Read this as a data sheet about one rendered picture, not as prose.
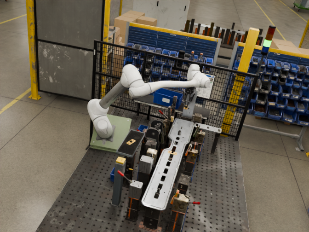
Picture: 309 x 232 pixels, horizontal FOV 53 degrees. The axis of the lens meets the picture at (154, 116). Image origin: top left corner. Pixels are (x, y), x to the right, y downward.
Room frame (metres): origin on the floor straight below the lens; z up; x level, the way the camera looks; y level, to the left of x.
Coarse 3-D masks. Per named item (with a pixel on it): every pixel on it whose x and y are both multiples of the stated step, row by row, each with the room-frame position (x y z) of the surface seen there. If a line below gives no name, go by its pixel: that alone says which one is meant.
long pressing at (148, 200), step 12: (180, 120) 2.96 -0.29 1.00; (192, 132) 2.76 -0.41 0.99; (180, 144) 2.49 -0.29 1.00; (168, 156) 2.27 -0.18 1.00; (180, 156) 2.30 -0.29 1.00; (156, 168) 2.07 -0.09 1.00; (168, 168) 2.10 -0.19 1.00; (156, 180) 1.92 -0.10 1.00; (168, 180) 1.95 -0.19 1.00; (144, 192) 1.77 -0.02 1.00; (168, 192) 1.81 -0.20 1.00; (144, 204) 1.65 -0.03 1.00; (156, 204) 1.67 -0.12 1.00
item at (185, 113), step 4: (196, 92) 3.04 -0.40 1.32; (188, 96) 3.06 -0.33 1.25; (196, 96) 3.04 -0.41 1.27; (192, 100) 3.05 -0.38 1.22; (184, 104) 3.06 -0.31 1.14; (188, 104) 3.05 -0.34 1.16; (192, 104) 3.05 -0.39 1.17; (192, 108) 3.04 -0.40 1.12; (184, 112) 3.06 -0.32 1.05; (188, 112) 3.05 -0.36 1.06; (192, 112) 3.04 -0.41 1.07; (184, 116) 3.05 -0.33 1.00; (188, 116) 3.05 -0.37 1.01
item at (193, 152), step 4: (188, 152) 2.34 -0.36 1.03; (192, 152) 2.33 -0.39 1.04; (196, 152) 2.33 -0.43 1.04; (188, 156) 2.34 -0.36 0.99; (192, 156) 2.33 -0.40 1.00; (196, 156) 2.33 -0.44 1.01; (188, 160) 2.34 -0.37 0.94; (192, 160) 2.33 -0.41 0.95; (188, 164) 2.34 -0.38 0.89; (192, 164) 2.33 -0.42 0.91; (188, 168) 2.34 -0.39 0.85; (192, 168) 2.36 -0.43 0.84; (184, 172) 2.34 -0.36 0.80; (188, 172) 2.33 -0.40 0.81
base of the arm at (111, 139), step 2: (112, 126) 2.76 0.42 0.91; (114, 126) 2.76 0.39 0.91; (112, 128) 2.73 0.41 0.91; (114, 128) 2.76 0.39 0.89; (112, 134) 2.68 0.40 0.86; (98, 136) 2.66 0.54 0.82; (110, 136) 2.66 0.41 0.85; (112, 136) 2.68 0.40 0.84; (96, 138) 2.65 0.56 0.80; (98, 138) 2.65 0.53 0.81; (100, 138) 2.65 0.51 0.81; (102, 138) 2.63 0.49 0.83; (106, 138) 2.63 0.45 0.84; (108, 138) 2.65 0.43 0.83; (110, 138) 2.66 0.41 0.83; (112, 138) 2.67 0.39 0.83; (104, 140) 2.63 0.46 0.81; (106, 140) 2.66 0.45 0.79; (108, 140) 2.65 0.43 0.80; (110, 140) 2.65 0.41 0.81; (112, 140) 2.65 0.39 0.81; (104, 142) 2.61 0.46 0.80; (104, 144) 2.61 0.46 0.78
